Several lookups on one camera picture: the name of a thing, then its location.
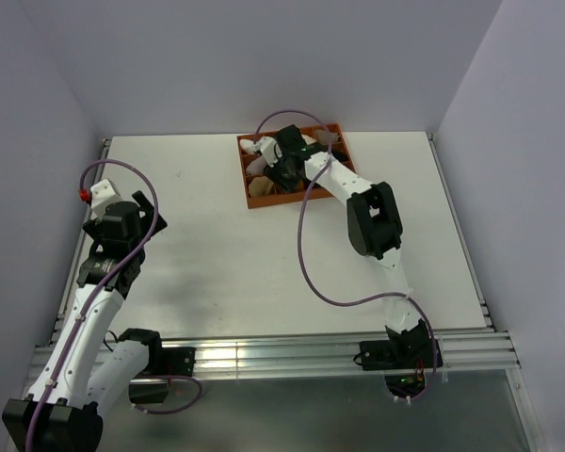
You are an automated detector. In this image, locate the taupe rolled sock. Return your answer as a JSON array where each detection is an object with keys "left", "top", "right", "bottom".
[{"left": 314, "top": 129, "right": 342, "bottom": 145}]

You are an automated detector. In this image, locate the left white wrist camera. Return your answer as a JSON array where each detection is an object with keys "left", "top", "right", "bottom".
[{"left": 78, "top": 179, "right": 122, "bottom": 217}]

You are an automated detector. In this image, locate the white rolled sock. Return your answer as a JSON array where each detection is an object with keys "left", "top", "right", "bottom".
[{"left": 239, "top": 138, "right": 264, "bottom": 154}]

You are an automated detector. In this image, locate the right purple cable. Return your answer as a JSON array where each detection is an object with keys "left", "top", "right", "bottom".
[{"left": 253, "top": 109, "right": 439, "bottom": 401}]

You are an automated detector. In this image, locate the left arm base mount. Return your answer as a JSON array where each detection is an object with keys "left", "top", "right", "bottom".
[{"left": 128, "top": 347, "right": 196, "bottom": 405}]

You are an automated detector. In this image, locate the orange compartment tray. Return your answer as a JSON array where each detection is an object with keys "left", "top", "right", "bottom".
[{"left": 236, "top": 123, "right": 355, "bottom": 209}]

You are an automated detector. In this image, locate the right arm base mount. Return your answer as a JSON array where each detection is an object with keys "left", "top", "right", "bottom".
[{"left": 352, "top": 335, "right": 444, "bottom": 403}]

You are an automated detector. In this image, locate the cream rolled sock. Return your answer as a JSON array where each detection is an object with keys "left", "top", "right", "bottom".
[{"left": 301, "top": 134, "right": 316, "bottom": 146}]

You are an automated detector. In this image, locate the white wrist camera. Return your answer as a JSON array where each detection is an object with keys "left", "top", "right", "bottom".
[
  {"left": 78, "top": 179, "right": 122, "bottom": 217},
  {"left": 252, "top": 136, "right": 281, "bottom": 167}
]

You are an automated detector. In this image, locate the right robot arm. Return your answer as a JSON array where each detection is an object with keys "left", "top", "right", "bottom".
[{"left": 255, "top": 125, "right": 441, "bottom": 369}]

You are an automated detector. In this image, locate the grey rolled sock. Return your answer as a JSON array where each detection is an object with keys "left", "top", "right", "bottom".
[{"left": 245, "top": 155, "right": 268, "bottom": 176}]

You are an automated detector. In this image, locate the aluminium frame rail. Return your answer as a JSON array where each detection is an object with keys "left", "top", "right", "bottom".
[{"left": 7, "top": 329, "right": 542, "bottom": 452}]

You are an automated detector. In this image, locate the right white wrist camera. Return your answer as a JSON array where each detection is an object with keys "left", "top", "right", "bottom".
[{"left": 252, "top": 136, "right": 281, "bottom": 167}]

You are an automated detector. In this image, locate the beige rolled sock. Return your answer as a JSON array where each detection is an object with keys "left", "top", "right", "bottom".
[{"left": 248, "top": 176, "right": 274, "bottom": 198}]

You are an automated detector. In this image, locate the black rolled sock right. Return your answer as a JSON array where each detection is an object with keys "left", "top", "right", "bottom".
[{"left": 331, "top": 149, "right": 350, "bottom": 163}]

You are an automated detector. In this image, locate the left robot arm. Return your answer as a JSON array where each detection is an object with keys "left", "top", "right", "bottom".
[{"left": 2, "top": 180, "right": 167, "bottom": 451}]

